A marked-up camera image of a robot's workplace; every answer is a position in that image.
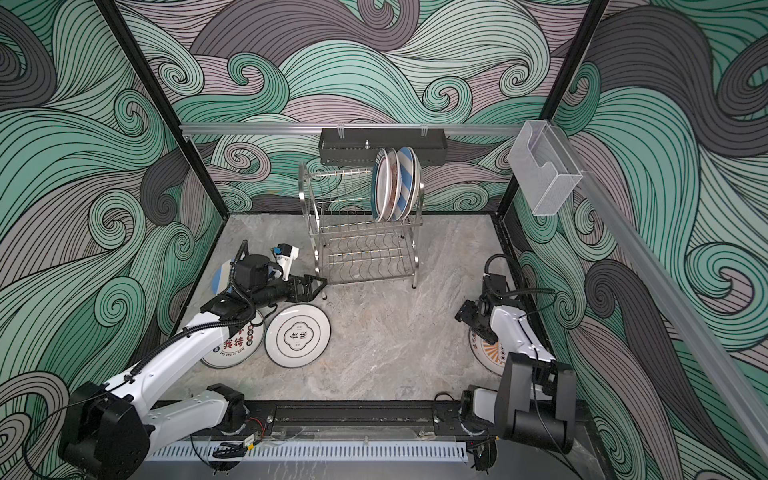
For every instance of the blue striped plate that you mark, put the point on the blue striped plate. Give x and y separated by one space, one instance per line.
409 176
221 279

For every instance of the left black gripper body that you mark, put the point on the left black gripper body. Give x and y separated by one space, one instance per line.
280 292

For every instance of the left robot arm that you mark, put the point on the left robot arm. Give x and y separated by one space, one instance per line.
109 429

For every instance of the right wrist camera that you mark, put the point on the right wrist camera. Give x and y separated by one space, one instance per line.
495 285

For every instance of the white plate red characters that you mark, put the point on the white plate red characters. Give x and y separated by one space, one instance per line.
239 347

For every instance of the white plate green clover outline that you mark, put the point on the white plate green clover outline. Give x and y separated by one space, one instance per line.
297 336

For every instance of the steel two-tier dish rack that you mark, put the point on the steel two-tier dish rack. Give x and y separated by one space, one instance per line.
348 244

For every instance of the black wall shelf basket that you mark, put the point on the black wall shelf basket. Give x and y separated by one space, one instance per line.
341 146

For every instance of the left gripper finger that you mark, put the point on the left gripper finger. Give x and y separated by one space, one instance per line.
309 280
308 293

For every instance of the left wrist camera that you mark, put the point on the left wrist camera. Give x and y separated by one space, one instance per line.
284 255

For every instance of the white slotted cable duct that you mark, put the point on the white slotted cable duct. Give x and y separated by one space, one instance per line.
356 451

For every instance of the clear mesh wall bin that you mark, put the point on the clear mesh wall bin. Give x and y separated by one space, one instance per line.
545 166

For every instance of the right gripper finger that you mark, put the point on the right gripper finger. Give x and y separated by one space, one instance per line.
467 314
486 334

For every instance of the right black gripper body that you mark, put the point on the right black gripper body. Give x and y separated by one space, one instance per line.
479 322

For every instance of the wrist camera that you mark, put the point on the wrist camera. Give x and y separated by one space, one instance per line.
284 255
495 285

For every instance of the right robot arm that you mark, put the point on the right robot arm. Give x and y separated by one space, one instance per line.
535 401

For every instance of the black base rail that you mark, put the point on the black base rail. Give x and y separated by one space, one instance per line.
442 417

